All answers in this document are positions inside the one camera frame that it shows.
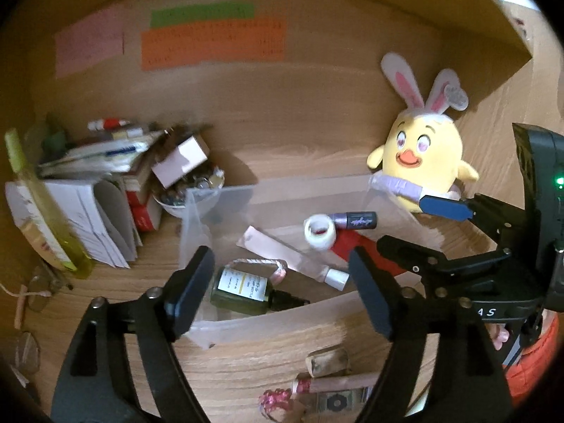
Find small white box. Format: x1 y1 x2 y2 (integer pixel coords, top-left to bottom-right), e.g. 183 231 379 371
151 134 210 188

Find brown cardboard piece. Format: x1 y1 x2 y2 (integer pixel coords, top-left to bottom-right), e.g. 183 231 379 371
165 122 214 142

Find clear plastic bin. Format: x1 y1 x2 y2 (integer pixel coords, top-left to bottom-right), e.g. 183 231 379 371
178 174 424 350

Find brown book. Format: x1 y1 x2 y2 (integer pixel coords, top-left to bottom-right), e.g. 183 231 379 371
121 159 157 192

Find folded white papers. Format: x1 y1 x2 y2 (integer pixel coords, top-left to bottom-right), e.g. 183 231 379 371
5 176 144 269

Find person's right hand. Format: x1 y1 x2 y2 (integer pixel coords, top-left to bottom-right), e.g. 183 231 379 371
492 323 512 352

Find wooden shelf board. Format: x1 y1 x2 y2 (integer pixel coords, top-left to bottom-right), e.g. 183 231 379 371
454 0 536 60

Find purple glitter bottle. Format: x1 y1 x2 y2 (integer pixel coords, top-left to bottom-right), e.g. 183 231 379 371
332 210 379 231

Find pink white-capped tube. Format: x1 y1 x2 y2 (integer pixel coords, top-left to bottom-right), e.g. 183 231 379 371
237 225 351 292

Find white ceramic bowl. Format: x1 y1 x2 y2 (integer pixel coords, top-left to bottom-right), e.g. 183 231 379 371
152 165 225 219

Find thin frame eyeglasses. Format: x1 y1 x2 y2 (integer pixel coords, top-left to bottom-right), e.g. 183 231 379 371
6 330 42 377
29 264 73 313

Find small white red tube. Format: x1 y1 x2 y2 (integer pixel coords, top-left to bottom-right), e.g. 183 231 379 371
293 372 382 395

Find pink candy wrapper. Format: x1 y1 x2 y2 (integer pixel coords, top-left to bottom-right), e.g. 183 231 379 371
259 387 297 412

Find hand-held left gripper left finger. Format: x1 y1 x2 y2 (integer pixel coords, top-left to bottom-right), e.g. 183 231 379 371
50 246 216 423

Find green paper note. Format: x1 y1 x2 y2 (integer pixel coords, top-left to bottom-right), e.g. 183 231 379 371
150 2 256 28

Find person's right forearm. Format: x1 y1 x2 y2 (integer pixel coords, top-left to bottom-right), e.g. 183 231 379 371
504 317 562 395

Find red box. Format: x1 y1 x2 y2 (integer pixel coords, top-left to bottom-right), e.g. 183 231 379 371
130 205 163 233
125 187 151 210

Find white cable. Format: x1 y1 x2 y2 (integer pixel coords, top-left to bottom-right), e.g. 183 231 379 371
0 284 51 299

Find green spray bottle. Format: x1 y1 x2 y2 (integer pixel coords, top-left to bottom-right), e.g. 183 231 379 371
209 264 311 317

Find wooden stick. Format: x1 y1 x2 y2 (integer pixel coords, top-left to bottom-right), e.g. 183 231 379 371
13 284 28 331

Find yellow chick plush toy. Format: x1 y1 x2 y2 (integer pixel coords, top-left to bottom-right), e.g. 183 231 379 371
367 52 480 212

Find pile of small beads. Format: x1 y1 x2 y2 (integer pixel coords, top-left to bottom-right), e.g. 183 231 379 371
161 167 223 206

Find yellow-green spray bottle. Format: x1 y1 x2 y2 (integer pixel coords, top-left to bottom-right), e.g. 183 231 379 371
4 128 93 278

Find red white marker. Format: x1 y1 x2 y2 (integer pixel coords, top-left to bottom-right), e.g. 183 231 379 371
87 117 133 132

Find patterned green card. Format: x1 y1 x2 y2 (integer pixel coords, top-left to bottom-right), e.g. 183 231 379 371
314 388 373 414

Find braided pastel bracelet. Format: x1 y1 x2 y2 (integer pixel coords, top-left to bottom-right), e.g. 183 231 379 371
229 258 288 285

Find white tape roll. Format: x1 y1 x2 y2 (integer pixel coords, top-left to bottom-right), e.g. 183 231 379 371
303 214 338 251

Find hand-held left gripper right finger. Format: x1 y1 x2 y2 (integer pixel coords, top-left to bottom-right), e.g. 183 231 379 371
348 247 514 423

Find pink paper note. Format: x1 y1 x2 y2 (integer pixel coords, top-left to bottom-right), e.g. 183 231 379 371
55 9 124 78

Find red envelope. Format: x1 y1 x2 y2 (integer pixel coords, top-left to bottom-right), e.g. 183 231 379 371
328 231 410 276

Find orange paper note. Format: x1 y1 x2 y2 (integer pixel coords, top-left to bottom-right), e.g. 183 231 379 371
141 18 287 71

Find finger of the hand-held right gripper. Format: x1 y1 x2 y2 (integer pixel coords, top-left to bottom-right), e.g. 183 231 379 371
376 234 542 283
418 193 537 253

